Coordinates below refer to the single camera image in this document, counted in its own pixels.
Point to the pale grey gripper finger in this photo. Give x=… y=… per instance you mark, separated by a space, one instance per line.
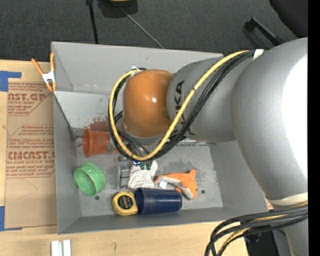
x=124 y=178

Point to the white cloth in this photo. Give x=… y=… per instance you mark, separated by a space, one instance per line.
x=141 y=178

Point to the yellow tape measure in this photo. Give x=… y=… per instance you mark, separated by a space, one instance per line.
x=123 y=203

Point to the orange plastic cup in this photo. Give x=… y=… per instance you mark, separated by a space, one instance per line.
x=96 y=143

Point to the dark blue plastic cup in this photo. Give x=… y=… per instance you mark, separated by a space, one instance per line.
x=160 y=202

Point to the brown cardboard board, red print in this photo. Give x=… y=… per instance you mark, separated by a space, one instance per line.
x=30 y=195

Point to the grey metal bin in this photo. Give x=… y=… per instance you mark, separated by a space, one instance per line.
x=95 y=65

